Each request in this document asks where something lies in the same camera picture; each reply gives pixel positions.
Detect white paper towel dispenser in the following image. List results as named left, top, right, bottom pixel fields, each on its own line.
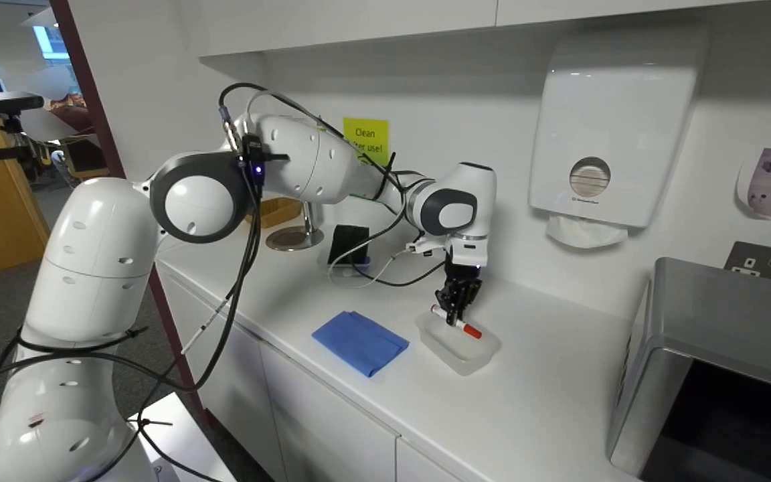
left=528, top=62, right=702, bottom=251

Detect translucent plastic bowl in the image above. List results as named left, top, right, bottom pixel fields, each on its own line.
left=417, top=305, right=503, bottom=378

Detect white marker with red caps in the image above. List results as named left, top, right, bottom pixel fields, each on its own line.
left=429, top=305, right=488, bottom=343

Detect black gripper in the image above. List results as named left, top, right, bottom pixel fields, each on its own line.
left=433, top=263, right=488, bottom=327

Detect blue folded cloth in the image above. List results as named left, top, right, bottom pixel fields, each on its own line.
left=310, top=307, right=412, bottom=380

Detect white floor plate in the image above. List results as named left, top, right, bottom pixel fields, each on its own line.
left=133, top=390, right=238, bottom=482

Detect maroon door frame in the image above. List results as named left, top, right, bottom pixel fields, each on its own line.
left=48, top=0, right=215, bottom=430

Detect yellow wooden basket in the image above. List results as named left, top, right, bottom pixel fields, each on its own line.
left=255, top=195, right=306, bottom=231

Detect white wall cabinets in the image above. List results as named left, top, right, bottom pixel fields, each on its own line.
left=173, top=0, right=764, bottom=58

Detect stainless steel sink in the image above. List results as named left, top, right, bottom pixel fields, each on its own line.
left=606, top=255, right=771, bottom=482

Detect black camera on tripod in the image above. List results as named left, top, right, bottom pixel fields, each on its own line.
left=0, top=92, right=48, bottom=168

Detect black object with blue part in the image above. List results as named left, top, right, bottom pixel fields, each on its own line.
left=327, top=223, right=376, bottom=271

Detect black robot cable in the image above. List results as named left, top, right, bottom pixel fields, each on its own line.
left=0, top=81, right=451, bottom=482

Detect grey wall sockets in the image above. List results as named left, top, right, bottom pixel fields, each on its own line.
left=724, top=239, right=771, bottom=290

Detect white base cabinets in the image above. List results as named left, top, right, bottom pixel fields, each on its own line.
left=156, top=256, right=468, bottom=482

